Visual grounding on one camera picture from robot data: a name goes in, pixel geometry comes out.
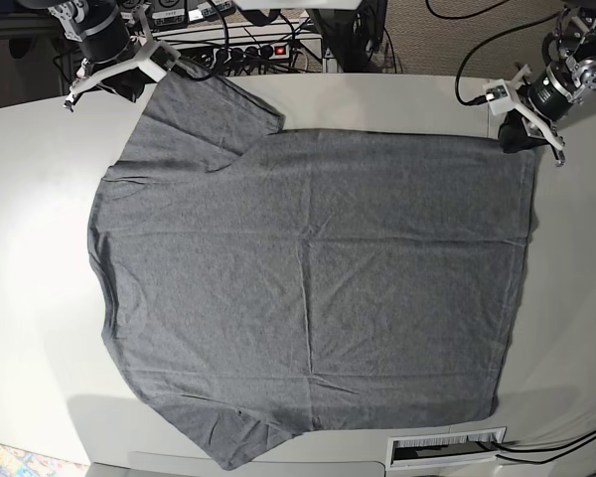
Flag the black camera cable image right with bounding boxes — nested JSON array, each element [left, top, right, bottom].
[[455, 22, 552, 104]]

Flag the grey T-shirt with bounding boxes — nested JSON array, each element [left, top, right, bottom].
[[88, 74, 537, 470]]

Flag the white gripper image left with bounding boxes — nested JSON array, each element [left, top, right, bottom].
[[64, 40, 181, 111]]

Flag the white cable grommet tray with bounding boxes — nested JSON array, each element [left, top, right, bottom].
[[385, 427, 507, 471]]

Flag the black power strip red switch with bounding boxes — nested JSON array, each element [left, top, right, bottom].
[[211, 45, 292, 65]]

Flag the black cable on carpet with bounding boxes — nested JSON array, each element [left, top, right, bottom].
[[424, 0, 562, 19]]

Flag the black cable pair on table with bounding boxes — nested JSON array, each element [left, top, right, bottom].
[[494, 422, 596, 465]]

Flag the grey table leg column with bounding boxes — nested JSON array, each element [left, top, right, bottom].
[[309, 9, 340, 74]]

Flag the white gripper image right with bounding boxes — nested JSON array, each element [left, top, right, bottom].
[[483, 66, 566, 167]]

